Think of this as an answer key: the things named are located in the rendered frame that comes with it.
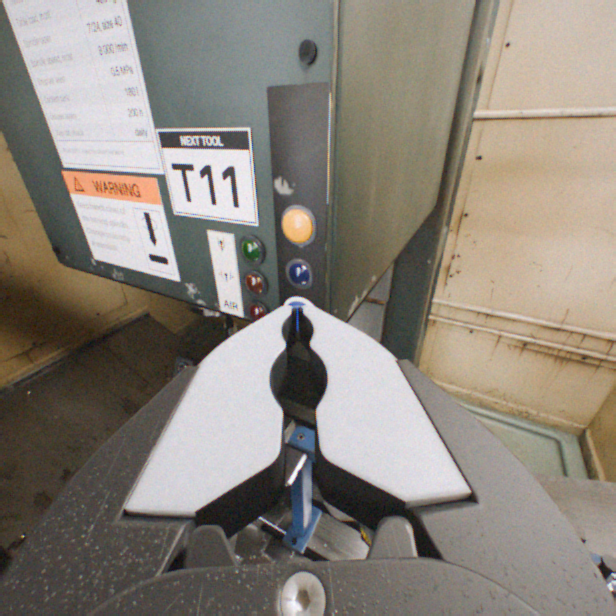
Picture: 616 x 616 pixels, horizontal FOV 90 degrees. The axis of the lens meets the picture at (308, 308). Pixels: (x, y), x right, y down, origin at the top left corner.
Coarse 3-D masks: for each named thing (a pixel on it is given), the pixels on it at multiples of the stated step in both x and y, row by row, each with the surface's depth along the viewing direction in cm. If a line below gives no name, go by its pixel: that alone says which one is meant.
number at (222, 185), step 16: (208, 160) 25; (224, 160) 24; (240, 160) 23; (208, 176) 25; (224, 176) 25; (240, 176) 24; (208, 192) 26; (224, 192) 25; (240, 192) 25; (208, 208) 27; (224, 208) 26; (240, 208) 25
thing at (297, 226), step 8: (288, 216) 23; (296, 216) 23; (304, 216) 22; (288, 224) 23; (296, 224) 23; (304, 224) 22; (288, 232) 23; (296, 232) 23; (304, 232) 23; (296, 240) 24; (304, 240) 23
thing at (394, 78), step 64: (0, 0) 28; (128, 0) 22; (192, 0) 20; (256, 0) 18; (320, 0) 17; (384, 0) 21; (448, 0) 38; (0, 64) 32; (192, 64) 22; (256, 64) 20; (320, 64) 18; (384, 64) 23; (448, 64) 48; (0, 128) 37; (192, 128) 24; (256, 128) 22; (384, 128) 27; (448, 128) 65; (64, 192) 37; (384, 192) 32; (64, 256) 44; (192, 256) 31; (384, 256) 38
